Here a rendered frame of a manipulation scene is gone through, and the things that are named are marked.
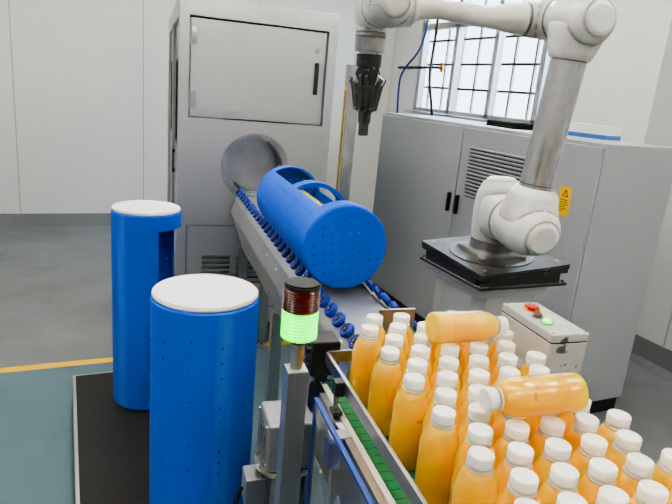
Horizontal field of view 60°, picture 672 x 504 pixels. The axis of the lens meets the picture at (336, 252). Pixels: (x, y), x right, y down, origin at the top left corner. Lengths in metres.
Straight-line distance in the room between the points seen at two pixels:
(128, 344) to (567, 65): 1.98
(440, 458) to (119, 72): 5.72
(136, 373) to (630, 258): 2.44
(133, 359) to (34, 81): 4.11
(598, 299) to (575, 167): 0.68
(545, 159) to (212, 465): 1.27
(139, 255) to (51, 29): 4.11
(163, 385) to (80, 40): 5.07
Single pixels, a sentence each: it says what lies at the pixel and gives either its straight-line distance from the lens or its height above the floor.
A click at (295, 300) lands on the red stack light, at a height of 1.24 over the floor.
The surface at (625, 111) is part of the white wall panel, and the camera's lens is 4.22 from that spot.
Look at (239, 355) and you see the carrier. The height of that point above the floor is 0.90.
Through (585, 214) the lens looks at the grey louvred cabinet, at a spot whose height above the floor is 1.11.
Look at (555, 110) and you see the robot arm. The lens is 1.85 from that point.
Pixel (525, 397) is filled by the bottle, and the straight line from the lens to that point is 1.02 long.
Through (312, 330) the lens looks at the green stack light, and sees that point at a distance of 1.01.
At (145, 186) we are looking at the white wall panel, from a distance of 6.51.
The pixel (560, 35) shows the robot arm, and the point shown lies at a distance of 1.84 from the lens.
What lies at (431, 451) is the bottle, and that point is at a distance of 1.03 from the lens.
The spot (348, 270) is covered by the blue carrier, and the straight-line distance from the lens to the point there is 1.92.
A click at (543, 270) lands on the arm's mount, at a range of 2.08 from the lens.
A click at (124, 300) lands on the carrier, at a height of 0.66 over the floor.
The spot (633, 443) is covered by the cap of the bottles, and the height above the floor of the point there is 1.08.
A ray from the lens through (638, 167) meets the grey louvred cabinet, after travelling 3.20.
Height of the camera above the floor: 1.58
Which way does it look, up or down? 15 degrees down
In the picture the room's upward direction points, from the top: 5 degrees clockwise
